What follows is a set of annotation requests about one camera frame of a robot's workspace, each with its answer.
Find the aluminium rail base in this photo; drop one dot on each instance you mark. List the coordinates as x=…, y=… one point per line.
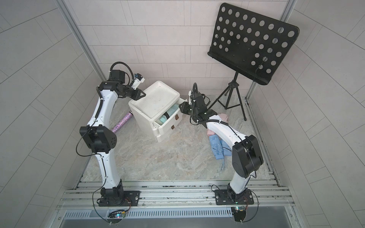
x=171, y=199

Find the white top drawer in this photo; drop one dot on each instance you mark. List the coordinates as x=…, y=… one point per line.
x=156, y=125

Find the left circuit board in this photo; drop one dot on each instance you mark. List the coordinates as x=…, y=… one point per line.
x=116, y=217

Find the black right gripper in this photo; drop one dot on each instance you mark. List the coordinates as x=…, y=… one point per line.
x=185, y=108

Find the pink folded umbrella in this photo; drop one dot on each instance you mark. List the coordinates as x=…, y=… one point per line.
x=210, y=132
x=223, y=118

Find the white drawer cabinet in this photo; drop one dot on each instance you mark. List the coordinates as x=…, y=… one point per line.
x=159, y=98

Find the purple glitter bottle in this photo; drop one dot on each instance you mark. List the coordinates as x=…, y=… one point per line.
x=122, y=122

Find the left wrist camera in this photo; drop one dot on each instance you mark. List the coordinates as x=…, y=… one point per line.
x=137, y=80

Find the right circuit board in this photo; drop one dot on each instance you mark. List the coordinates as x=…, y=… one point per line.
x=239, y=214

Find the black music stand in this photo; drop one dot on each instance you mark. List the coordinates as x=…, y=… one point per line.
x=251, y=44

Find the blue umbrella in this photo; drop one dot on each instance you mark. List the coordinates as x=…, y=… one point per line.
x=226, y=148
x=217, y=149

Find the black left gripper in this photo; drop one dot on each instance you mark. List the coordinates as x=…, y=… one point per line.
x=138, y=92

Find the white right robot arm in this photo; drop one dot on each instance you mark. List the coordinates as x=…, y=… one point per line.
x=246, y=153

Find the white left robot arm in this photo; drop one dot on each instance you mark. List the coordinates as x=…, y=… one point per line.
x=98, y=136

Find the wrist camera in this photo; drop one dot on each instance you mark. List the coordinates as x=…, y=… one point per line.
x=190, y=97
x=137, y=80

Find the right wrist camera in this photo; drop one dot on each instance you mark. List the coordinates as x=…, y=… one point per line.
x=190, y=97

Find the pink folded umbrella right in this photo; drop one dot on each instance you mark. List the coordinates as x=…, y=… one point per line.
x=223, y=118

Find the circuit board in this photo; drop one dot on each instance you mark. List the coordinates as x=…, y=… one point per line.
x=116, y=217
x=239, y=214

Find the pink folded umbrella left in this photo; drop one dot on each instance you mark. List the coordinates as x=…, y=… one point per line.
x=210, y=132

